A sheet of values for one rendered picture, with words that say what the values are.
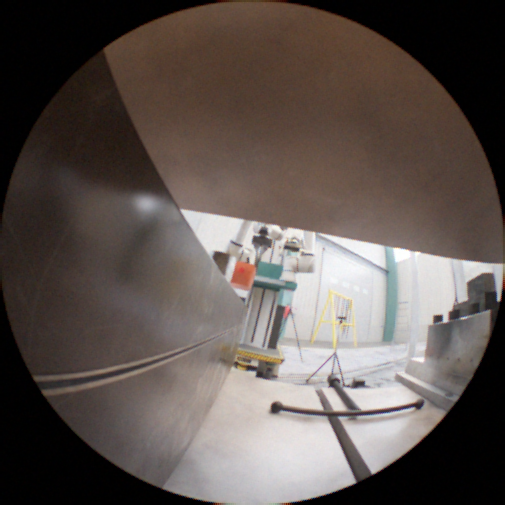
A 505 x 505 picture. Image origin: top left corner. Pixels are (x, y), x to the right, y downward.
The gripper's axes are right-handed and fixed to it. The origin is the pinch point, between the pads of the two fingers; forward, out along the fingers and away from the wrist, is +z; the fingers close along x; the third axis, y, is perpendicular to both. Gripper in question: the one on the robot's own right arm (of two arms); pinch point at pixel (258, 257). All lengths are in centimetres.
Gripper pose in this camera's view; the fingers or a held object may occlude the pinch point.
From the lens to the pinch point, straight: 102.5
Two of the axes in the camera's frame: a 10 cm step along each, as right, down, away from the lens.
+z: -2.3, 9.0, -3.7
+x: -9.7, -2.1, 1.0
